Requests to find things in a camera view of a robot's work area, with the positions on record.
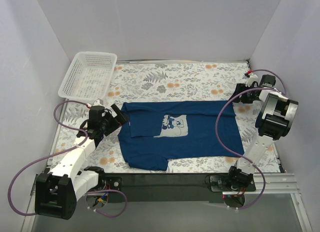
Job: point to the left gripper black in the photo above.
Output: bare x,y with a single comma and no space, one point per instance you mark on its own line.
113,120

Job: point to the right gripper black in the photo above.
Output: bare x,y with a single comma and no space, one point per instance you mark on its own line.
242,94

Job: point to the blue t shirt cartoon print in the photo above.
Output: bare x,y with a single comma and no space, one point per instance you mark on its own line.
160,131

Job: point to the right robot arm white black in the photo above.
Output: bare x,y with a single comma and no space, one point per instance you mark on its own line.
273,122

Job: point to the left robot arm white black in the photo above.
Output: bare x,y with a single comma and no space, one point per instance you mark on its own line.
58,190

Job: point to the white plastic perforated basket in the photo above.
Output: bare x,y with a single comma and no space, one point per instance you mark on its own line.
88,76

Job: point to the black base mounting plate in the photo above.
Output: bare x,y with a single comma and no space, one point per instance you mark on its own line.
172,187

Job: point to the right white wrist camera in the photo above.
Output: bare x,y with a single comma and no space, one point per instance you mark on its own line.
251,78

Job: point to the aluminium frame rail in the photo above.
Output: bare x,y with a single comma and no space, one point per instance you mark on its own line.
270,183

